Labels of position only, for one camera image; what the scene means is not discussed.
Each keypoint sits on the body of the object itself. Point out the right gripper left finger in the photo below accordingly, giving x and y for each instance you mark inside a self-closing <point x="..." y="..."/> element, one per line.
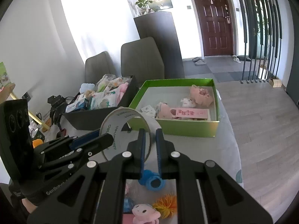
<point x="95" y="193"/>

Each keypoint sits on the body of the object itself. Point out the pink printed card box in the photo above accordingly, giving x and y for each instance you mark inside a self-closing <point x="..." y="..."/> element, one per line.
<point x="192" y="113"/>

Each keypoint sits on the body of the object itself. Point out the grey chair right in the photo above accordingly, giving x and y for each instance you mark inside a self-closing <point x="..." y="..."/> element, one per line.
<point x="142" y="59"/>

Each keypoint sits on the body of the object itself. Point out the person left hand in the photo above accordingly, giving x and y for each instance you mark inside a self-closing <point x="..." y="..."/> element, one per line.
<point x="28" y="205"/>

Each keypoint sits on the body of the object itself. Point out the dark brown entrance door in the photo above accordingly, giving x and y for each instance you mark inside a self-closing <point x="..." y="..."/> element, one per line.
<point x="215" y="26"/>

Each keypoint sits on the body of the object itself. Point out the round wooden side table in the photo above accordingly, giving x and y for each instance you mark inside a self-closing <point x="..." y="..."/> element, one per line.
<point x="11" y="103"/>

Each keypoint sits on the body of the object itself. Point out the potted green plant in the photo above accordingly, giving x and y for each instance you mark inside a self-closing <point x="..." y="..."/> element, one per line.
<point x="143" y="6"/>

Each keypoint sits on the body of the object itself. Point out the green leaflet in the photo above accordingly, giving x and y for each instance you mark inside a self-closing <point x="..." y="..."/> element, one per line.
<point x="4" y="77"/>

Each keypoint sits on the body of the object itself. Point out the small wooden box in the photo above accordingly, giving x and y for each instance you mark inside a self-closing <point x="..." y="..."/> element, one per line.
<point x="275" y="82"/>

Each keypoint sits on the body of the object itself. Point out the orange white plush toy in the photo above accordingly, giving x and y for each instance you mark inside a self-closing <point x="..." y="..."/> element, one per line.
<point x="37" y="142"/>

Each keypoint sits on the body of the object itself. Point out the black spare gripper device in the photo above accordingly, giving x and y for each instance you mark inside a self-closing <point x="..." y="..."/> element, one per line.
<point x="58" y="106"/>

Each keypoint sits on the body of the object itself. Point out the grey slippers pair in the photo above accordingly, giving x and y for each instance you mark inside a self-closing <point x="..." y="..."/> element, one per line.
<point x="198" y="61"/>

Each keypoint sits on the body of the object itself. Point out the pink flower hair scrunchie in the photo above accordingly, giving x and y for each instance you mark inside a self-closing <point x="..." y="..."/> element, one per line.
<point x="201" y="96"/>

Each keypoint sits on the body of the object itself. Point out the grey chair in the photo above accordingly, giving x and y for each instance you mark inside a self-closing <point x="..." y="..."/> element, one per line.
<point x="97" y="66"/>
<point x="142" y="59"/>

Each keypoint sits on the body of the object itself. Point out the dark grey cabinet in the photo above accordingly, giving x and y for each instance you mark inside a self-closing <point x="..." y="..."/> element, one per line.
<point x="160" y="26"/>

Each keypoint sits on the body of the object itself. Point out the pink plush doll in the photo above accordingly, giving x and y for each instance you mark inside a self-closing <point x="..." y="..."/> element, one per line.
<point x="142" y="213"/>

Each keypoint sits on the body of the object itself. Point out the black metal slat divider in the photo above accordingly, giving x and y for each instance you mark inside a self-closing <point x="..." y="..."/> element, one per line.
<point x="262" y="28"/>

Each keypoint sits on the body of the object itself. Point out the white tape roll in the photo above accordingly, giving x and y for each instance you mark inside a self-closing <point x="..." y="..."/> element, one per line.
<point x="123" y="125"/>

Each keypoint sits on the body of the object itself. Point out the black storage box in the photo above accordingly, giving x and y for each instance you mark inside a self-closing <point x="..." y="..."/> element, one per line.
<point x="92" y="117"/>

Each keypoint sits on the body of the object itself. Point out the orange yellow spiky ball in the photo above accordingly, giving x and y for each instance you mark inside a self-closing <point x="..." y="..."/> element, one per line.
<point x="166" y="206"/>

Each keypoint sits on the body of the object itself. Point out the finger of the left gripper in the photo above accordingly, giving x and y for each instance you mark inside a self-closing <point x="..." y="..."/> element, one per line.
<point x="97" y="145"/>
<point x="80" y="141"/>

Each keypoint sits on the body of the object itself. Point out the pink rolled sock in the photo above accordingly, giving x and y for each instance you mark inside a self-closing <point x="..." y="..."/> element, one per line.
<point x="163" y="111"/>

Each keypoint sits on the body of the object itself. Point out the grey chair left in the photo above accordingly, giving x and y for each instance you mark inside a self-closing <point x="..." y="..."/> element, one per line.
<point x="97" y="66"/>

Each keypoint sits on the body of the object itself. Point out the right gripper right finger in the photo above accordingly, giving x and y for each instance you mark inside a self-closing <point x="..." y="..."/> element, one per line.
<point x="205" y="192"/>

